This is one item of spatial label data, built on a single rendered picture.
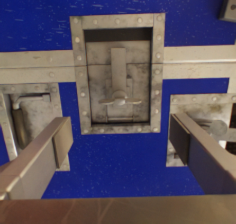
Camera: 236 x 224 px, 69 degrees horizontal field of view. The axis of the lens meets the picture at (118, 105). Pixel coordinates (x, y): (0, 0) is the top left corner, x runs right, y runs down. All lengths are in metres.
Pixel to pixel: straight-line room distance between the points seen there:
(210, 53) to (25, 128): 0.31
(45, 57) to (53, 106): 0.07
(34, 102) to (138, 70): 0.18
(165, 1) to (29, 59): 0.20
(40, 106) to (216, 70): 0.28
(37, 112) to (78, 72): 0.10
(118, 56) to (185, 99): 0.12
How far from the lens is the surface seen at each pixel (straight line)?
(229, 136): 0.32
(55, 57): 0.27
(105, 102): 0.24
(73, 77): 0.26
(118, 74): 0.26
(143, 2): 0.26
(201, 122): 0.31
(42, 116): 0.31
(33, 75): 0.28
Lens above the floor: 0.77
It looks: 1 degrees down
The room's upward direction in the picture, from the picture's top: 88 degrees clockwise
